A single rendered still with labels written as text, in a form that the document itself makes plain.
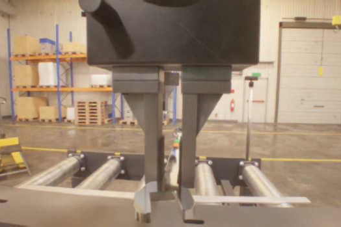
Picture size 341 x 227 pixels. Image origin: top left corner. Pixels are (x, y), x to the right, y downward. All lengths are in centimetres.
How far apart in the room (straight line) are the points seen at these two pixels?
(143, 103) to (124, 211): 20
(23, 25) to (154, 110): 1351
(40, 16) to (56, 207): 1277
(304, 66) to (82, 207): 1070
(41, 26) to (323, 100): 1511
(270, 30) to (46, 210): 1042
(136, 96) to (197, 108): 5
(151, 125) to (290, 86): 1030
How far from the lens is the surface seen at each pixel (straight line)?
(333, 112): 1163
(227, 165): 130
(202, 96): 16
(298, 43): 1082
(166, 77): 71
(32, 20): 1331
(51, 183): 122
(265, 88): 992
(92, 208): 34
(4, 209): 40
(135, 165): 134
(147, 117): 15
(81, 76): 1092
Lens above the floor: 135
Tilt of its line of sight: 6 degrees down
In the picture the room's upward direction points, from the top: 1 degrees clockwise
